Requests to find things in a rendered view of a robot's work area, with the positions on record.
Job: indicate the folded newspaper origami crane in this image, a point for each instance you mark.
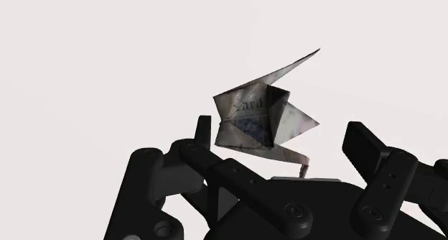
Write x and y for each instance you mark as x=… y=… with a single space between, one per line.
x=259 y=120

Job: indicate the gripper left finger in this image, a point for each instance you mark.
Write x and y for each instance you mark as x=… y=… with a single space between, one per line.
x=196 y=169

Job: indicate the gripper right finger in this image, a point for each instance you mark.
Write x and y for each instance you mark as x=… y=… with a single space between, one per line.
x=385 y=176

